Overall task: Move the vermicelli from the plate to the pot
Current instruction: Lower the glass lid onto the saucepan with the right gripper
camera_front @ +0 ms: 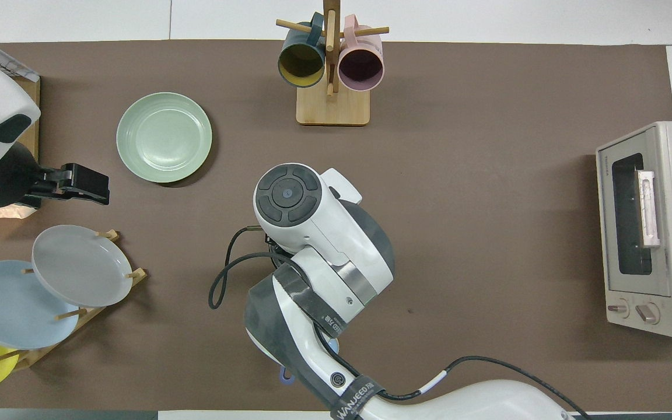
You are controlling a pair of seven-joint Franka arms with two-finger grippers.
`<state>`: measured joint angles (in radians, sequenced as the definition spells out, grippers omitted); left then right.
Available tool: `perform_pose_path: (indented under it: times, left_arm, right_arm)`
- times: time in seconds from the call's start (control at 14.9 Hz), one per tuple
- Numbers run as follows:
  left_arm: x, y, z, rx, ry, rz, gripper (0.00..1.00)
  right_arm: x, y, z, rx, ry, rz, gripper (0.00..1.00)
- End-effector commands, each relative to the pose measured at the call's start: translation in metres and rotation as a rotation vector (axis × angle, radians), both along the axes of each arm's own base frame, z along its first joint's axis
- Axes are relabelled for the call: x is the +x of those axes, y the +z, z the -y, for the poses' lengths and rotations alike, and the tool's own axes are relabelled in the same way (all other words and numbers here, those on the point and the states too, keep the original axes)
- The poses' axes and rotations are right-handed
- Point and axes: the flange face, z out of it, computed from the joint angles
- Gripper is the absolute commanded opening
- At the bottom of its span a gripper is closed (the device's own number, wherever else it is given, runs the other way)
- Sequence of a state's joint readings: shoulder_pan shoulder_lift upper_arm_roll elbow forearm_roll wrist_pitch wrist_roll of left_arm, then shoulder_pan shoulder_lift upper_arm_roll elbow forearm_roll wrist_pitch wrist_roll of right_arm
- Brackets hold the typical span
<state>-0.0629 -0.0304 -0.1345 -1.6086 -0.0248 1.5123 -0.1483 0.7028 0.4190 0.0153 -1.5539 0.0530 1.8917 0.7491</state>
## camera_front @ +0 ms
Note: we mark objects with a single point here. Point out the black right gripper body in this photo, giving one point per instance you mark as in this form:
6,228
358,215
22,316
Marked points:
276,246

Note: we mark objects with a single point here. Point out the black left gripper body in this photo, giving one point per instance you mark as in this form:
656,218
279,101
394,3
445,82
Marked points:
12,178

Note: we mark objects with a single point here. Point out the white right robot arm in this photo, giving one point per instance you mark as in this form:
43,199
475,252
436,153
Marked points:
324,233

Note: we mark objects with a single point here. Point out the grey plate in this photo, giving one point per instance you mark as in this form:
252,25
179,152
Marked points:
82,265

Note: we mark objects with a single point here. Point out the light green plate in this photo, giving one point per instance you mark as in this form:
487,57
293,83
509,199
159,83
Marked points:
164,137

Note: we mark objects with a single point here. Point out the light blue plate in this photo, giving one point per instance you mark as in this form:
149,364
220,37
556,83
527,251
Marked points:
12,306

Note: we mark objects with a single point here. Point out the wooden plate rack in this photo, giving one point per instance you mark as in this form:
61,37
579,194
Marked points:
94,312

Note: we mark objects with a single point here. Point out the dark blue saucepan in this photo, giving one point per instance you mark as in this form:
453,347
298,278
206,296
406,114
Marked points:
282,373

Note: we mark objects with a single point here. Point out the wooden mug rack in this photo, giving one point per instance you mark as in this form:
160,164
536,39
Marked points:
333,108

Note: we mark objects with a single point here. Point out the dark teal mug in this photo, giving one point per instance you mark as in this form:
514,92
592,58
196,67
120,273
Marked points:
301,63

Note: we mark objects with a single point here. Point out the pink mug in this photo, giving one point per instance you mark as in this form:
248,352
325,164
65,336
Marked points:
361,65

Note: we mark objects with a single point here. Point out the brown table mat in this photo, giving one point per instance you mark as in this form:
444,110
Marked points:
487,175

